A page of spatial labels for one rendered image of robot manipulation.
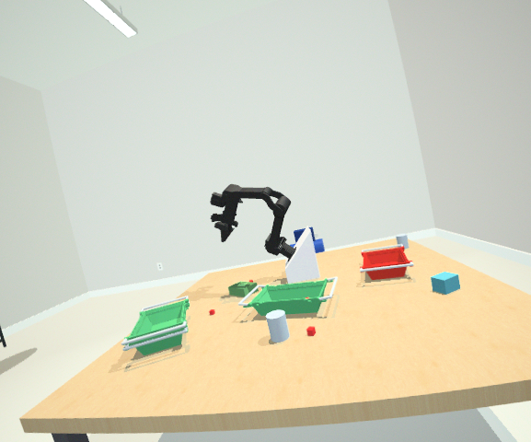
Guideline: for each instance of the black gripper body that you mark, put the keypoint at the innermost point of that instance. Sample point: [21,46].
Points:
[229,220]

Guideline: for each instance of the small blue block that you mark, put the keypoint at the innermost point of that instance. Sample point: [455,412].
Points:
[445,282]

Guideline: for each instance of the grey cylinder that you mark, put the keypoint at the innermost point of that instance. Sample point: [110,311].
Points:
[278,326]
[402,239]

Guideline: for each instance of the light green rectangular block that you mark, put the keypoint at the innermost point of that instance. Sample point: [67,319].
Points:
[241,289]

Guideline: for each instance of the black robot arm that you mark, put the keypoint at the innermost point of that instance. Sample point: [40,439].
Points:
[232,195]

